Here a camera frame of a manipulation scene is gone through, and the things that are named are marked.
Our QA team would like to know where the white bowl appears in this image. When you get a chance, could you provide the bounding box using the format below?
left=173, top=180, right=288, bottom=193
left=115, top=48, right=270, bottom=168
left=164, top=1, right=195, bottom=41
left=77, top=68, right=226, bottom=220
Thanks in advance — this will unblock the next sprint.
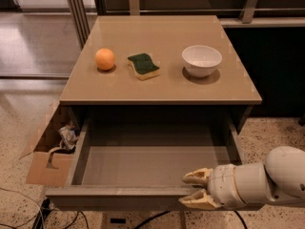
left=182, top=45, right=222, bottom=78

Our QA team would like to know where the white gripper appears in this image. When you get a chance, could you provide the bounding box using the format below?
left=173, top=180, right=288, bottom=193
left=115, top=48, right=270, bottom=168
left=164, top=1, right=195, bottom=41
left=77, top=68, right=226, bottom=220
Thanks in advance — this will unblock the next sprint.
left=178, top=164, right=246, bottom=210

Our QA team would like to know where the green yellow sponge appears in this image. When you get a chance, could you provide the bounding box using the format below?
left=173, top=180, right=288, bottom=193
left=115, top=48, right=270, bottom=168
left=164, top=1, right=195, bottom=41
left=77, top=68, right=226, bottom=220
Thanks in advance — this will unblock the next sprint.
left=128, top=53, right=160, bottom=81

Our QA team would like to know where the crumpled silver wrapper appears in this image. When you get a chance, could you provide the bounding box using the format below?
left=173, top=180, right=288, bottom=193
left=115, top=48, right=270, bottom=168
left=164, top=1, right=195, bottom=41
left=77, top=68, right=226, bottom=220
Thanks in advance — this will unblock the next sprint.
left=59, top=121, right=78, bottom=150

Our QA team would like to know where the grey top drawer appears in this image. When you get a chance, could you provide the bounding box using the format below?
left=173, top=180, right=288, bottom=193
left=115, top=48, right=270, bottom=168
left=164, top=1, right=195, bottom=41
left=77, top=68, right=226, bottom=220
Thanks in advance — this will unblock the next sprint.
left=46, top=117, right=245, bottom=211

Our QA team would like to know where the metal window railing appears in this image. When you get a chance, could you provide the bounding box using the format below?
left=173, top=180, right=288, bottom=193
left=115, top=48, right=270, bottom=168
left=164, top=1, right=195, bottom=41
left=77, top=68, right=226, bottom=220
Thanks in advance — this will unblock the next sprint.
left=68, top=0, right=305, bottom=44

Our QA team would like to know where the brown cardboard box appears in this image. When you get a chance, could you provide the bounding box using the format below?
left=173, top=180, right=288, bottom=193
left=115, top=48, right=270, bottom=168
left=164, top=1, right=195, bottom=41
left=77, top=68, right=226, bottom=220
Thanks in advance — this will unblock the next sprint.
left=20, top=101, right=73, bottom=186

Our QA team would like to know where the black floor cable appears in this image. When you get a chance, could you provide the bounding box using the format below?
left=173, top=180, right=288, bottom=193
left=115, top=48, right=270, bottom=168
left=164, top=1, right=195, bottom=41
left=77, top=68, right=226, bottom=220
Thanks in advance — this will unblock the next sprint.
left=132, top=210, right=249, bottom=229

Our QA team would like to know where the grey drawer cabinet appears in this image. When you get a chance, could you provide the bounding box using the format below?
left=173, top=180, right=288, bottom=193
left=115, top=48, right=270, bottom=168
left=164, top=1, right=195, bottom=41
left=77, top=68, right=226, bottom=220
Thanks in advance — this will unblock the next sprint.
left=60, top=15, right=261, bottom=129

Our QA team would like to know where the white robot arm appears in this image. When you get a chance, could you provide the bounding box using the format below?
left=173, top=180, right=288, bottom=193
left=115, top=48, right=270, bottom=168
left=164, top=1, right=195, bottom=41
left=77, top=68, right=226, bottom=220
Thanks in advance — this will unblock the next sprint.
left=179, top=146, right=305, bottom=210

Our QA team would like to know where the black cable bundle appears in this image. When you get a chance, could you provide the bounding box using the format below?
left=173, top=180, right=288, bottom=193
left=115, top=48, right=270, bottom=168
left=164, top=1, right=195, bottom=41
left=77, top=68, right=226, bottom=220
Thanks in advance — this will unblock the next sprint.
left=0, top=198, right=90, bottom=229

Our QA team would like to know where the orange fruit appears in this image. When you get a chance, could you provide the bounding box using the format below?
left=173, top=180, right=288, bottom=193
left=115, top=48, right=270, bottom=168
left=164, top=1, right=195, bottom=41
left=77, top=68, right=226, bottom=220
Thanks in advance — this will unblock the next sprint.
left=95, top=48, right=115, bottom=71

